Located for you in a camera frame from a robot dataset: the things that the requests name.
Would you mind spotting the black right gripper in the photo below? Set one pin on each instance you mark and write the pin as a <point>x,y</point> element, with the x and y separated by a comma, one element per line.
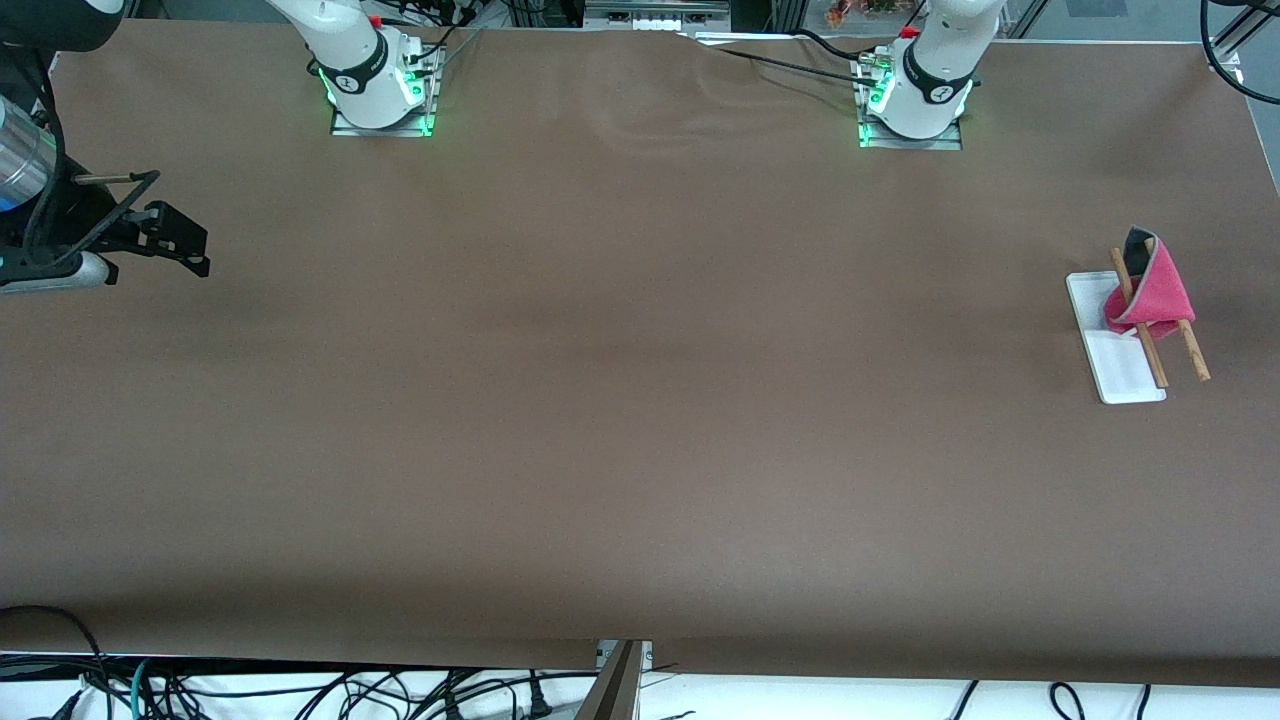
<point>62,226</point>

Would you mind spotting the pink and grey towel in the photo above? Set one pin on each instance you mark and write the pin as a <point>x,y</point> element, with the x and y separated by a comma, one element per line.
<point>1155,295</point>

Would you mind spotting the white rack with wooden rods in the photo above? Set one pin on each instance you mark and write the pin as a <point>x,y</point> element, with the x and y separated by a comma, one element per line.
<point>1120,370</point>

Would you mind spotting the white power strip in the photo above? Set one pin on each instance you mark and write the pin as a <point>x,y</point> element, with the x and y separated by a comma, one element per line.
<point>655,20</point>

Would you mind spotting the orange patterned background object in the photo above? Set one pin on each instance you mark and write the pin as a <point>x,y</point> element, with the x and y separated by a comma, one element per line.
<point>870,10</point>

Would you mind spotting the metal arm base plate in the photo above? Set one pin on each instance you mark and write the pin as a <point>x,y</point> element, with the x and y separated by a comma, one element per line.
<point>385,130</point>
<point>910,143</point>

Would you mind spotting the aluminium frame profile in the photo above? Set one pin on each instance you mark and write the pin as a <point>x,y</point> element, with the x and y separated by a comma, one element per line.
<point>620,690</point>

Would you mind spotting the aluminium corner bracket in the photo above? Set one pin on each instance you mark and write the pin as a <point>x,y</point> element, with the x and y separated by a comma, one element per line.
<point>1232,58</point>

